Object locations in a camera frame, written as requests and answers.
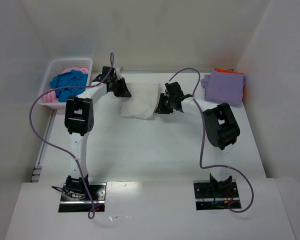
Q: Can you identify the folded purple t shirt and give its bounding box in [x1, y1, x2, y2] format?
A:
[200, 70, 244, 108]

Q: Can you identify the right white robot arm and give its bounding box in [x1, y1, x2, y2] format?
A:
[155, 82, 241, 192]

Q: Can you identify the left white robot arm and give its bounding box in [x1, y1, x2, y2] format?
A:
[64, 66, 132, 197]

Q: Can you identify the white t shirt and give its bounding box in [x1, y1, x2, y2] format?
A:
[120, 83, 163, 120]

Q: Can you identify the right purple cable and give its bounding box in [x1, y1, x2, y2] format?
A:
[167, 67, 255, 213]

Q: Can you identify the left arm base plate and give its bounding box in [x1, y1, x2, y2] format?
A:
[58, 182, 108, 213]

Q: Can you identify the blue t shirt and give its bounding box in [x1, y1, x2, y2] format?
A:
[49, 70, 88, 103]

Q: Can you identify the pink t shirt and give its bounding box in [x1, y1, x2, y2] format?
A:
[42, 67, 89, 103]

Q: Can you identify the white plastic basket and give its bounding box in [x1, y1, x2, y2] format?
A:
[37, 57, 93, 109]

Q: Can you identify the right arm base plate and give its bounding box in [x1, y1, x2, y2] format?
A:
[193, 180, 242, 211]

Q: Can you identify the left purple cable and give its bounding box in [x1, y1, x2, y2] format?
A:
[28, 51, 115, 220]

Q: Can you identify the purple cable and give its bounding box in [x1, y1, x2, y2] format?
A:
[167, 67, 255, 213]
[28, 51, 115, 220]

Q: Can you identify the folded orange t shirt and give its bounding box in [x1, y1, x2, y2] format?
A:
[214, 68, 246, 102]

